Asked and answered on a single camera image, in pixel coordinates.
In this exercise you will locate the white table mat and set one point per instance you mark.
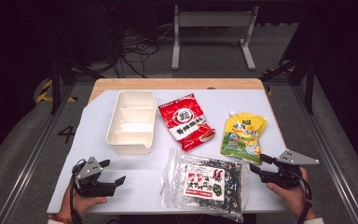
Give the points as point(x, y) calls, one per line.
point(143, 177)

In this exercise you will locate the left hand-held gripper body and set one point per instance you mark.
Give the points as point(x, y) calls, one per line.
point(88, 171)

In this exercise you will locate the yellow spout pouch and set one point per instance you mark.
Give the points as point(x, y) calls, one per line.
point(244, 137)

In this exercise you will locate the person's right hand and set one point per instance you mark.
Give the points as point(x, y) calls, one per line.
point(295, 199)

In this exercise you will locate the red seasoning packet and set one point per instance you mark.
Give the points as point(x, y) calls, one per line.
point(185, 121)

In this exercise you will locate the white divided plastic container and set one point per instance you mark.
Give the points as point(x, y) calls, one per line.
point(133, 127)

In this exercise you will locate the yellow black hazard tape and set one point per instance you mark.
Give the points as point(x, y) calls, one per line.
point(45, 90)

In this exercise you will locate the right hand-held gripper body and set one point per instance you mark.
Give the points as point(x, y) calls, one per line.
point(287, 175)

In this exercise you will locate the aluminium floor rail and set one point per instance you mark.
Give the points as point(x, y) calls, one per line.
point(34, 155)
point(326, 155)

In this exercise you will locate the person's left hand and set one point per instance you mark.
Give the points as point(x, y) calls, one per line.
point(80, 205)

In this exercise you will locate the white metal stand frame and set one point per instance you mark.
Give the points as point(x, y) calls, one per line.
point(214, 18)

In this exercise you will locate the black metal stand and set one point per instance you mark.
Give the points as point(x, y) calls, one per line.
point(56, 81)
point(309, 84)

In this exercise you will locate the clear bag of dried seaweed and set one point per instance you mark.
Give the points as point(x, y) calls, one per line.
point(202, 183)

